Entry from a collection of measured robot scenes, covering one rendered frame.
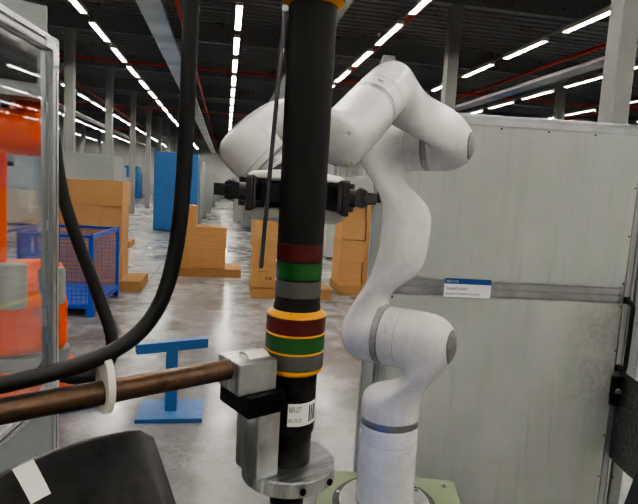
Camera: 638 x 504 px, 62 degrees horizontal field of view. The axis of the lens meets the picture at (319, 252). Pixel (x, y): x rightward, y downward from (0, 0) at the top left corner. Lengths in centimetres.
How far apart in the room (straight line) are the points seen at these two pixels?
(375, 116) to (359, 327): 43
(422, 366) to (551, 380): 159
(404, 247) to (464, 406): 152
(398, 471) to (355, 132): 68
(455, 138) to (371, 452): 63
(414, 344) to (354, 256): 758
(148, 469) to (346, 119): 53
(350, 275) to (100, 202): 392
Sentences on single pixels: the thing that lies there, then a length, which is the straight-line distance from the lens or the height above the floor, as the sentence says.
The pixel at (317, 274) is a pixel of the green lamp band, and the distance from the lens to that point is 38.
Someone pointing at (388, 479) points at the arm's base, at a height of 110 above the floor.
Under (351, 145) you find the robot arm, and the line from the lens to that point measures 81.
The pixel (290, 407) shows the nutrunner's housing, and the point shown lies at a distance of 40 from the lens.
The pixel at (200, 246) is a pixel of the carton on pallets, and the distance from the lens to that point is 964.
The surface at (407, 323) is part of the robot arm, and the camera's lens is 105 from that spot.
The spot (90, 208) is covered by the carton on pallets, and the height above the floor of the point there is 118.
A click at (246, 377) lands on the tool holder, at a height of 154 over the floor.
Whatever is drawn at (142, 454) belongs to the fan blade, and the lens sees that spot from 55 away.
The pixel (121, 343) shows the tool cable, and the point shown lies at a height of 157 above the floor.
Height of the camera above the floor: 166
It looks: 7 degrees down
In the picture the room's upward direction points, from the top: 3 degrees clockwise
